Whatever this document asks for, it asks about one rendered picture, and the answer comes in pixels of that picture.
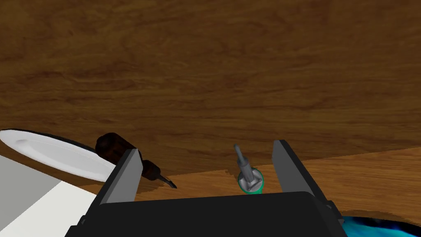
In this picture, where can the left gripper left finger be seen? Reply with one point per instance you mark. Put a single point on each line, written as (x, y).
(126, 179)

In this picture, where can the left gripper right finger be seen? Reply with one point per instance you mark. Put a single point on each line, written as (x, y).
(286, 171)

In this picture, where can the dark brown bottle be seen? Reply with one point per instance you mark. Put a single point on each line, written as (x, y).
(111, 148)

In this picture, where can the green bottle with grey spout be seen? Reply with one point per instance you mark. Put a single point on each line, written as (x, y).
(250, 181)

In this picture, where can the white plate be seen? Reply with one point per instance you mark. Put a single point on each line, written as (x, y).
(56, 153)

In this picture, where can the blue bowl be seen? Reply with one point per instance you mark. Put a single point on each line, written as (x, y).
(378, 228)

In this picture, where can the brown wooden table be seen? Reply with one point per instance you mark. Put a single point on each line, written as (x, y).
(210, 65)

